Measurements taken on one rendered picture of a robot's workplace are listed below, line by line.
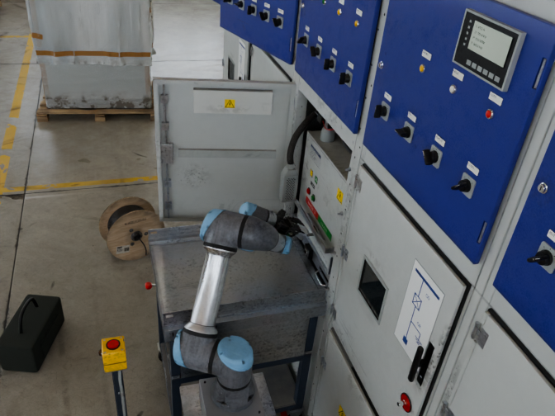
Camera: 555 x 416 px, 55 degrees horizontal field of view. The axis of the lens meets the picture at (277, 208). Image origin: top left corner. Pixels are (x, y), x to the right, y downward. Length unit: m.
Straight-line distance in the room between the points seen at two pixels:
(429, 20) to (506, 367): 0.85
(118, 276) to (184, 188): 1.23
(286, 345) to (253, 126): 1.00
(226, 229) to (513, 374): 0.95
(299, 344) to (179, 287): 0.59
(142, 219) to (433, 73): 2.60
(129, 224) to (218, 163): 1.22
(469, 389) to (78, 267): 2.90
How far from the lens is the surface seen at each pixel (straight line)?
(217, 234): 1.77
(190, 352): 1.81
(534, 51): 1.17
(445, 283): 1.46
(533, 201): 1.17
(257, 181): 2.65
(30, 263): 3.97
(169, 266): 2.45
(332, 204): 2.22
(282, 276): 2.42
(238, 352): 1.78
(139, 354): 3.23
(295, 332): 2.39
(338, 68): 1.95
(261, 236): 1.76
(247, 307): 2.21
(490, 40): 1.25
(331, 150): 2.29
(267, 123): 2.51
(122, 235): 3.69
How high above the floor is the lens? 2.42
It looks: 33 degrees down
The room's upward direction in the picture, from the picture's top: 6 degrees clockwise
